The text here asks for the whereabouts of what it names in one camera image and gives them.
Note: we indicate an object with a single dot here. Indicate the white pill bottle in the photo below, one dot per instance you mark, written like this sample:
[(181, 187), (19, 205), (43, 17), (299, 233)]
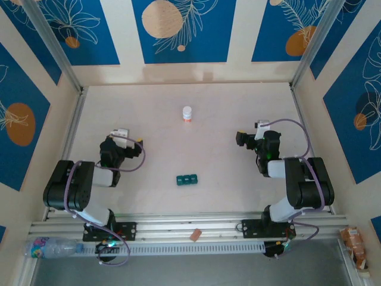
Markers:
[(187, 118)]

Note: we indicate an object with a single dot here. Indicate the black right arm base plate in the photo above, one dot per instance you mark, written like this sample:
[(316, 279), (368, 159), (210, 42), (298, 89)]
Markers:
[(251, 228)]

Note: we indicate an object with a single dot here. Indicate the aluminium front frame beam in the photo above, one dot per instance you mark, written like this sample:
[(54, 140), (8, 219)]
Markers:
[(178, 226)]

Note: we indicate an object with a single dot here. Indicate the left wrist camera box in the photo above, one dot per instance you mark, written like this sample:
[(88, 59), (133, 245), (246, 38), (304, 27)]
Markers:
[(120, 134)]

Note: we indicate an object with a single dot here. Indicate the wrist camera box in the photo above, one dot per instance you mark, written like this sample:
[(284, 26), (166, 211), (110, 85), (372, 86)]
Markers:
[(262, 126), (120, 134)]

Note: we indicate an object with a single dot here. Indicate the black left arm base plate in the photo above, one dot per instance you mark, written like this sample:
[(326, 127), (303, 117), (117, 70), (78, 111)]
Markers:
[(128, 231)]

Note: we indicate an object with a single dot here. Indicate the aluminium frame post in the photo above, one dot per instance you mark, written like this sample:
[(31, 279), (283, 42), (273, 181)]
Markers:
[(315, 44), (58, 50)]

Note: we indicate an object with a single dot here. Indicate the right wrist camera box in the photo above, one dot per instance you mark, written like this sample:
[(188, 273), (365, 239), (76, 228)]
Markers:
[(262, 126)]

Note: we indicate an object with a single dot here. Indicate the teal weekly pill organizer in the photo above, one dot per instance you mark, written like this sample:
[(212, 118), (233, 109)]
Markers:
[(187, 180)]

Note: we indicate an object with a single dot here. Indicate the orange snack packet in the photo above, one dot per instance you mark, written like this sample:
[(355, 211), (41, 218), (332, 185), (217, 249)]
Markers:
[(354, 244)]

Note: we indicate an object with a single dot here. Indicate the small orange-brown block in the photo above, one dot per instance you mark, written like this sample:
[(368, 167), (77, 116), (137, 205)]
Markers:
[(195, 234)]

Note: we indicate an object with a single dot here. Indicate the clear plastic water bottle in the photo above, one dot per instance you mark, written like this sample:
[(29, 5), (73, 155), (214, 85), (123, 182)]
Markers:
[(50, 247)]

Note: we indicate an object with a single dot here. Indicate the aluminium side rail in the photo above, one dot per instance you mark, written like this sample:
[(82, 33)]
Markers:
[(303, 119), (74, 119)]

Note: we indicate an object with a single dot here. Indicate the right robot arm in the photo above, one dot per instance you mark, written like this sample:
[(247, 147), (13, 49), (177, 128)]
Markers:
[(309, 190)]

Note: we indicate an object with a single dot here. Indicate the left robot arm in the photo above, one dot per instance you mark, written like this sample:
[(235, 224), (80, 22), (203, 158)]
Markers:
[(68, 190)]

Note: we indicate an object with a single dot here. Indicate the white bottle cap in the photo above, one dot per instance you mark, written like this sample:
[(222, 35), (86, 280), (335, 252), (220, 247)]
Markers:
[(187, 109)]

